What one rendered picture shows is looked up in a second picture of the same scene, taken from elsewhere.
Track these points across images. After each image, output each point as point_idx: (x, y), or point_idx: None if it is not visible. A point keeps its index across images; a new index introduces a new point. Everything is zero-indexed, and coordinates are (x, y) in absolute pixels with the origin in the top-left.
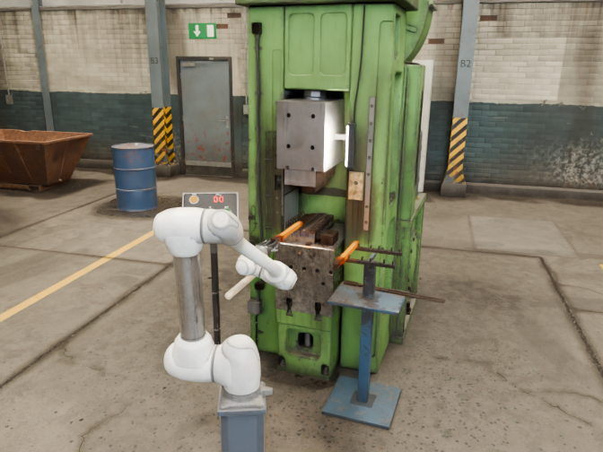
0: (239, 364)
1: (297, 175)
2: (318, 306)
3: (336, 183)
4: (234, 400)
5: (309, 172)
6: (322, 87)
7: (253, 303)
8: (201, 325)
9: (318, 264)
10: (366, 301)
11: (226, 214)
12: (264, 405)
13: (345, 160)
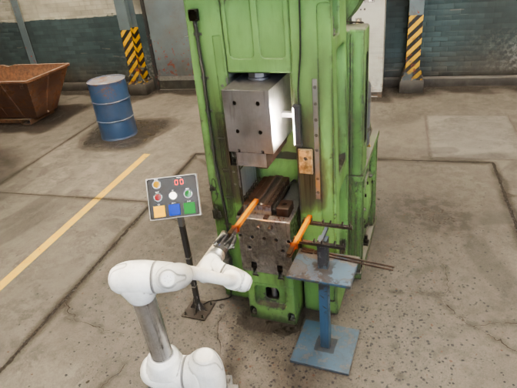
0: (204, 379)
1: (248, 157)
2: (280, 268)
3: (288, 147)
4: None
5: (259, 155)
6: (265, 70)
7: (224, 260)
8: (167, 349)
9: (276, 235)
10: (321, 274)
11: (172, 274)
12: None
13: None
